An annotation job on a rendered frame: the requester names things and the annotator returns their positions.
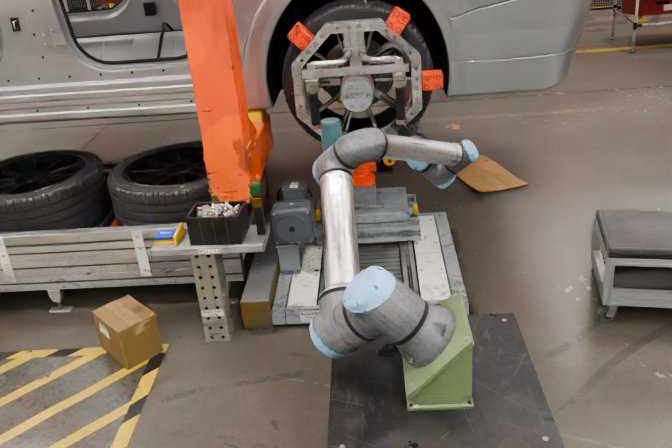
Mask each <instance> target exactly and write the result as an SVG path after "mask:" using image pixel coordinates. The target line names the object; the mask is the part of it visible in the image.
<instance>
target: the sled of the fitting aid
mask: <svg viewBox="0 0 672 448"><path fill-rule="evenodd" d="M407 201H408V208H409V221H396V222H377V223H358V224H356V230H357V242H358V243H373V242H392V241H412V240H421V225H420V219H419V213H418V207H417V201H416V195H415V194H407ZM315 223H316V233H315V245H323V234H322V212H321V199H318V205H317V210H316V219H315Z"/></svg>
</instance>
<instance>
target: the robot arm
mask: <svg viewBox="0 0 672 448"><path fill-rule="evenodd" d="M391 127H392V128H393V129H394V130H395V131H396V132H397V133H398V134H399V135H400V136H398V135H390V134H386V133H385V132H384V131H383V130H382V129H379V128H364V129H359V130H356V131H353V132H350V133H348V134H346V135H344V136H342V137H341V138H339V139H338V140H337V141H336V142H335V143H334V144H333V145H332V146H331V147H330V148H328V149H327V150H326V151H325V152H324V153H322V154H321V155H320V156H319V157H318V158H317V160H316V161H315V162H314V164H313V168H312V173H313V176H314V179H316V182H317V183H318V184H319V185H320V190H321V212H322V234H323V256H324V278H325V290H324V291H323V292H322V293H321V294H320V296H319V314H317V315H315V316H314V317H313V319H312V320H311V323H310V328H309V330H310V336H311V339H312V341H313V343H314V344H315V346H316V347H317V348H318V349H319V350H320V351H322V352H323V354H325V355H326V356H328V357H331V358H342V357H345V356H348V355H351V354H352V353H353V352H355V351H357V350H359V349H360V348H362V347H364V346H366V345H367V344H369V343H371V342H373V341H374V340H376V339H378V338H380V337H381V336H384V337H385V338H387V339H388V340H389V341H391V342H392V343H393V344H395V345H396V346H397V348H398V350H399V351H400V353H401V355H402V356H403V358H404V360H405V361H406V362H407V363H408V364H409V365H411V366H412V367H414V368H422V367H425V366H427V365H429V364H431V363H432V362H433V361H435V360H436V359H437V358H438V357H439V356H440V355H441V354H442V353H443V351H444V350H445V349H446V347H447V346H448V344H449V342H450V340H451V338H452V336H453V334H454V331H455V326H456V319H455V316H454V314H453V313H452V312H451V311H450V310H448V309H447V308H445V307H442V306H439V305H435V304H432V303H428V302H427V301H425V300H424V299H423V298H422V297H420V296H419V295H418V294H416V293H415V292H414V291H413V290H411V289H410V288H409V287H408V286H406V285H405V284H404V283H402V282H401V281H400V280H399V279H397V278H396V277H395V276H394V275H393V274H392V273H390V272H388V271H386V270H385V269H383V268H382V267H380V266H370V267H368V268H366V269H364V270H362V271H361V272H360V266H359V254H358V242H357V230H356V218H355V205H354V193H353V171H354V170H356V169H357V168H358V167H359V166H360V165H362V164H365V163H367V162H378V161H380V160H382V159H383V158H384V159H394V160H404V161H407V163H408V165H409V166H410V167H411V168H412V169H415V170H418V171H419V172H420V173H421V174H423V175H424V176H425V177H426V178H427V179H428V180H430V181H431V182H432V183H433V184H434V185H435V186H437V187H438V188H441V189H442V188H446V187H447V186H449V185H450V184H451V183H452V182H453V181H454V180H455V177H456V174H457V173H458V172H460V171H461V170H462V169H464V168H465V167H467V166H468V165H469V164H471V163H472V162H474V161H475V160H476V159H477V158H478V151H477V149H476V147H475V146H474V144H473V143H472V142H471V141H469V140H467V139H465V140H462V142H460V143H448V142H441V141H433V140H428V138H427V137H426V136H425V135H424V134H422V133H421V132H419V131H418V130H417V129H418V125H417V124H415V123H413V124H410V125H408V126H406V125H405V124H403V125H398V124H396V119H395V120H394V122H393V123H392V124H391ZM425 137H426V138H427V139H426V138H425Z"/></svg>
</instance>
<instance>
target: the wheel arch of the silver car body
mask: <svg viewBox="0 0 672 448"><path fill-rule="evenodd" d="M332 1H336V0H288V1H287V3H286V4H285V5H284V7H283V8H282V10H281V11H280V13H279V15H278V16H277V18H276V20H275V22H274V25H273V27H272V29H271V32H270V35H269V38H268V42H267V46H266V51H265V59H264V84H265V91H266V96H267V99H268V103H269V106H270V108H273V107H274V104H275V102H276V100H277V97H278V95H279V92H280V91H281V90H282V89H283V83H282V76H283V75H282V72H283V65H284V60H285V57H286V53H287V51H288V48H289V46H290V44H291V41H290V40H289V39H288V38H287V35H288V33H289V32H290V31H291V29H292V28H293V27H294V26H295V24H296V23H297V22H300V23H301V24H302V23H303V22H304V21H305V20H306V19H307V18H308V17H309V16H310V15H311V14H312V13H314V11H316V10H318V9H319V8H320V7H323V6H324V5H325V4H327V3H330V2H332ZM381 1H382V0H381ZM383 1H385V2H386V3H387V2H388V3H390V4H391V5H394V6H398V7H400V8H401V9H403V10H405V11H406V12H408V13H409V14H410V16H411V20H412V21H413V22H414V23H415V24H416V26H417V27H418V29H419V31H420V32H421V34H422V36H423V38H424V40H425V42H426V45H427V47H428V50H429V53H430V56H431V59H432V64H433V70H438V69H441V70H442V73H443V89H444V92H445V94H446V96H447V97H449V95H450V91H451V84H452V63H451V61H452V60H451V55H450V50H449V45H448V42H447V38H446V35H445V32H444V30H443V28H442V25H441V23H440V21H439V19H438V17H437V16H436V14H435V12H434V11H433V9H432V8H431V6H430V5H429V4H428V2H427V1H426V0H383ZM372 37H373V38H375V39H377V40H378V41H380V42H381V43H382V44H385V43H387V42H389V41H388V40H387V39H386V38H385V37H384V36H383V35H382V34H380V33H379V32H378V31H374V32H373V36H372ZM336 41H338V39H337V37H336V34H330V35H329V36H328V38H327V39H326V40H325V41H324V42H323V44H322V47H323V53H324V55H325V53H326V52H327V50H328V49H329V48H330V46H331V45H332V44H334V43H335V42H336Z"/></svg>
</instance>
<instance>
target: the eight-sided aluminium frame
mask: <svg viewBox="0 0 672 448"><path fill-rule="evenodd" d="M358 25H360V26H358ZM347 26H349V27H347ZM337 27H338V28H337ZM348 28H349V29H348ZM358 31H364V32H365V31H378V32H379V33H380V34H382V35H383V36H384V37H385V38H386V39H387V40H388V41H394V42H397V43H399V44H400V45H401V47H402V48H403V49H404V51H405V52H406V54H407V56H409V58H410V60H411V87H412V102H411V103H410V104H409V105H408V106H407V107H406V108H405V116H406V119H407V123H406V124H405V125H407V124H408V123H409V122H410V121H411V120H412V119H413V118H414V117H415V116H416V115H417V114H418V113H419V112H420V111H421V109H422V103H423V101H422V75H421V64H422V63H421V55H420V53H419V52H418V51H417V50H416V49H415V48H413V47H412V46H411V45H410V44H409V43H408V42H407V41H406V40H404V39H403V38H402V37H401V36H400V35H399V36H398V35H397V34H395V33H394V32H393V31H391V30H390V29H388V28H386V22H385V21H383V20H382V19H381V18H372V19H358V20H345V21H331V22H326V23H325V24H324V25H323V26H322V27H321V29H320V30H319V31H318V33H317V34H316V35H315V36H314V38H313V40H312V41H311V42H310V44H309V45H308V46H307V47H306V48H305V50H304V51H302V52H301V53H300V54H299V55H298V56H297V57H296V59H295V60H294V61H293V63H292V65H291V67H292V77H293V86H294V95H295V105H296V114H297V117H298V118H299V119H300V120H301V121H303V122H304V123H305V124H306V125H308V126H309V127H310V128H311V124H312V123H311V122H312V121H311V113H310V111H309V110H308V109H307V107H306V97H305V87H304V79H301V70H303V66H304V65H305V64H306V62H307V61H308V60H309V59H310V58H311V56H312V55H313V54H314V53H315V52H316V51H317V49H318V48H319V47H320V46H321V45H322V44H323V42H324V41H325V40H326V39H327V38H328V36H329V35H330V34H337V33H344V32H350V33H351V32H358ZM322 34H323V35H322ZM393 122H394V121H393ZM393 122H392V123H393ZM392 123H391V124H392ZM391 124H390V125H389V126H388V128H387V129H386V130H385V131H384V132H385V133H386V134H390V135H398V133H397V132H396V131H395V130H394V129H393V128H392V127H391Z"/></svg>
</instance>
